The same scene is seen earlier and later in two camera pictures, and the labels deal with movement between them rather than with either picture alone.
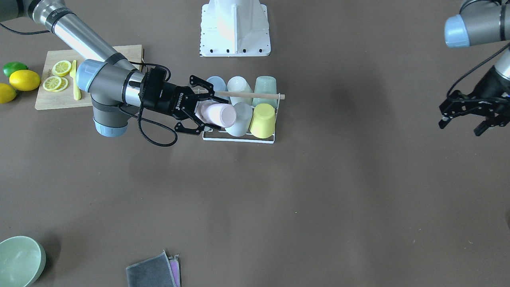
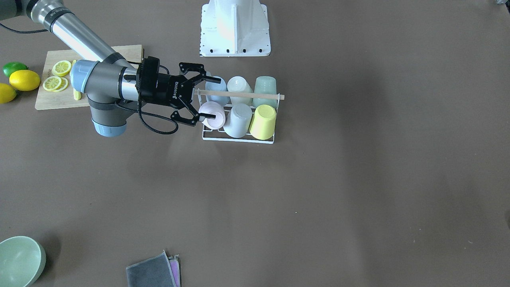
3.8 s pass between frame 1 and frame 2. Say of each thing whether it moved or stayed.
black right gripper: moved
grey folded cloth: stayed
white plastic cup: stayed
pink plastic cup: moved
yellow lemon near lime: stayed
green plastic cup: stayed
